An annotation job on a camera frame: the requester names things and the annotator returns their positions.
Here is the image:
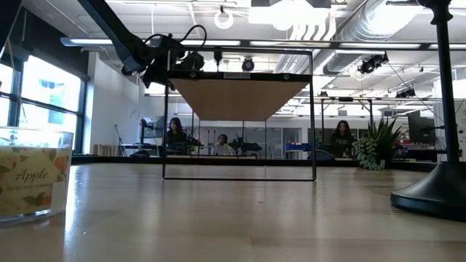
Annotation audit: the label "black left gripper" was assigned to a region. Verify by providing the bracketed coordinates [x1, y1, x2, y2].
[141, 34, 205, 88]

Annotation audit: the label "black metal candlestick holder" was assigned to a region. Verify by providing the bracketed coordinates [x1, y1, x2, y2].
[390, 0, 466, 223]
[213, 50, 224, 73]

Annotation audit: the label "yellow candle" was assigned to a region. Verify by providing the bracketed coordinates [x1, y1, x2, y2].
[0, 125, 74, 227]

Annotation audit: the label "person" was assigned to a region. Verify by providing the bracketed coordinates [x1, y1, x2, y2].
[165, 116, 190, 156]
[328, 119, 357, 159]
[212, 133, 234, 156]

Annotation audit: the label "long ceiling light bar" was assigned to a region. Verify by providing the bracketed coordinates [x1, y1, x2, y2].
[60, 36, 466, 51]

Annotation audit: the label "bright white ceiling light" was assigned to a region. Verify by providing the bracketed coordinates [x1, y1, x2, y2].
[248, 0, 338, 41]

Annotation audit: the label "wooden blocks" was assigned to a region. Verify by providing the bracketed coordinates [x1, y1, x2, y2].
[92, 143, 118, 157]

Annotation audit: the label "blue storage bin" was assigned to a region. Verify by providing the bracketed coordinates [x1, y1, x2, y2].
[285, 142, 311, 152]

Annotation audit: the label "green artificial potted plant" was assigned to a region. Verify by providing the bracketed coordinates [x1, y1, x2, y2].
[351, 116, 404, 172]

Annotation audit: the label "black computer monitor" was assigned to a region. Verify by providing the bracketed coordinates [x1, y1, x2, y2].
[406, 110, 438, 146]

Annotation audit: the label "white ring light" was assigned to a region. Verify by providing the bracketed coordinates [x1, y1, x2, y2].
[213, 9, 235, 31]

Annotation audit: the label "wooden shelf with black frame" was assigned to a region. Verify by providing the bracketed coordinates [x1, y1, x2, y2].
[162, 46, 317, 182]

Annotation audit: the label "black aluminium table frame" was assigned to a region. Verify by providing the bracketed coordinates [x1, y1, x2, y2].
[71, 154, 466, 172]

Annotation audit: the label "black background workstation frame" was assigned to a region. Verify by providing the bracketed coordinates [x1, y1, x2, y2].
[319, 96, 375, 146]

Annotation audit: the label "silver ventilation duct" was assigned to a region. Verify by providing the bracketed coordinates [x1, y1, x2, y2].
[275, 0, 425, 76]

